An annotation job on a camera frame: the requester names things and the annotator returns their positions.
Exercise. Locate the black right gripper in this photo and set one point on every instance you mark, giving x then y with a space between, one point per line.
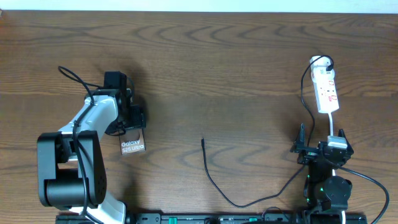
308 154

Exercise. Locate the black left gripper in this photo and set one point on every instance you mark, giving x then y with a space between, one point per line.
137 117

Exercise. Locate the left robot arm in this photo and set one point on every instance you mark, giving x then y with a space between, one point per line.
70 166

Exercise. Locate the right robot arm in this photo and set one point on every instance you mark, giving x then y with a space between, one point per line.
327 194

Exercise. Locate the white power strip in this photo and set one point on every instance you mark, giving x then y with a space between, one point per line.
325 90

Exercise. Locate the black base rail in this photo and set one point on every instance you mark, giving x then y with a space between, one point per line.
155 218

